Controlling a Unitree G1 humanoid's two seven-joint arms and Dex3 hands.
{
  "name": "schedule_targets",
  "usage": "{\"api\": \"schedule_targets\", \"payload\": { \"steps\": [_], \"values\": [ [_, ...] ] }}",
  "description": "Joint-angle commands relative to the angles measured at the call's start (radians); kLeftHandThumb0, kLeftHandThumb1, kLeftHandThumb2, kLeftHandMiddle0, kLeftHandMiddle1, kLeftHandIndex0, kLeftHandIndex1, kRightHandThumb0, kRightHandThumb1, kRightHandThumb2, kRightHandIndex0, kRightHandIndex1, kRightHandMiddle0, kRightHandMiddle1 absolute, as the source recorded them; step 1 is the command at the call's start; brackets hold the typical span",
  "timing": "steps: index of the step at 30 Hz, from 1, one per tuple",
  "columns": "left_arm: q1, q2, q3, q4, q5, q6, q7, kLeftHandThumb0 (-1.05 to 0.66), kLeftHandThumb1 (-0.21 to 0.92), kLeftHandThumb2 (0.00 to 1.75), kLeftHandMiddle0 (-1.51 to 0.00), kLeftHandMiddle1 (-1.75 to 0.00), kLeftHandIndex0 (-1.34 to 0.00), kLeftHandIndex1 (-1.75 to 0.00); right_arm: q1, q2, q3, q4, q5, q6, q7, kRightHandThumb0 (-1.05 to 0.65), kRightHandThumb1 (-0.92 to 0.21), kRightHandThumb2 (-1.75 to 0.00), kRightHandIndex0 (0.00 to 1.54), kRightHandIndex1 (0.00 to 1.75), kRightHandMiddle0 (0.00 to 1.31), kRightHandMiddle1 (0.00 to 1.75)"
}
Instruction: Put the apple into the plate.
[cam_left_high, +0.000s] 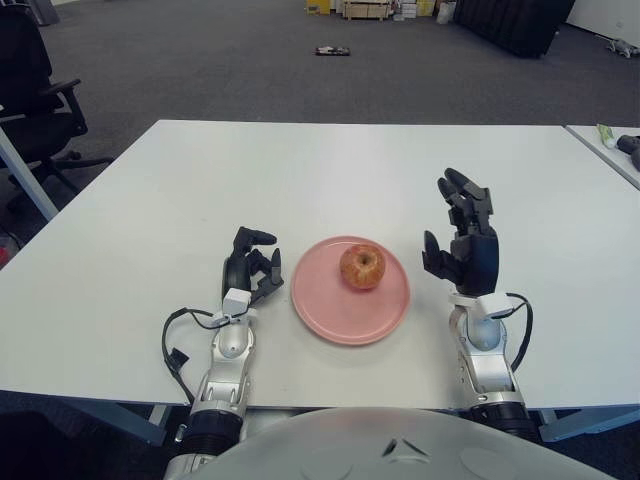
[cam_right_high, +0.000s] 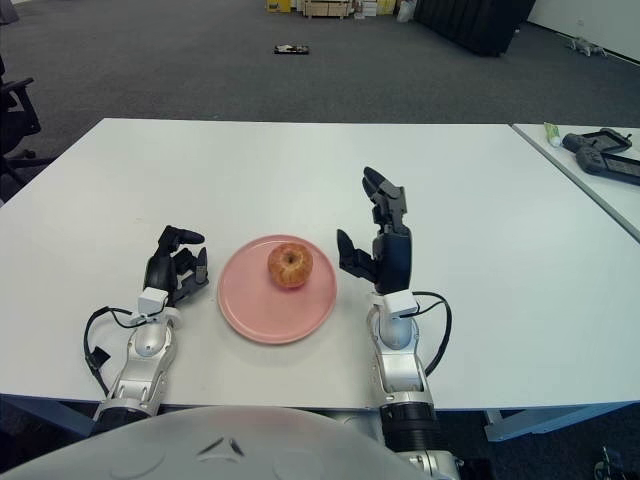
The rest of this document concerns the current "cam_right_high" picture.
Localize grey quadruped robot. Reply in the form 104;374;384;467
565;36;609;59

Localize stacked cardboard boxes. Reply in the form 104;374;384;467
356;0;399;20

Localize black office chair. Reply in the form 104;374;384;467
0;49;57;202

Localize grey robot torso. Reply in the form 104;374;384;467
0;404;401;480

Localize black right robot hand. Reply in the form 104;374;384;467
335;166;416;296

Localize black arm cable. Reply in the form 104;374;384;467
409;292;454;377
83;305;147;397

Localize black partition screen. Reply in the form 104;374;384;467
412;0;537;58

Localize pink round plate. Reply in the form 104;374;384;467
217;233;338;345

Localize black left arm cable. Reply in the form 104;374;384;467
83;305;147;397

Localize red yellow apple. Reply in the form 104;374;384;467
267;243;315;290

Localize wooden crate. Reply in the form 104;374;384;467
302;0;357;21

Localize black handheld controller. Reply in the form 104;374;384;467
573;147;640;187
560;127;632;154

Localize black caster base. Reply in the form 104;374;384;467
594;446;625;480

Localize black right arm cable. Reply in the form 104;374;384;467
409;292;454;377

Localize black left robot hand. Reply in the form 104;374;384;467
143;225;211;307

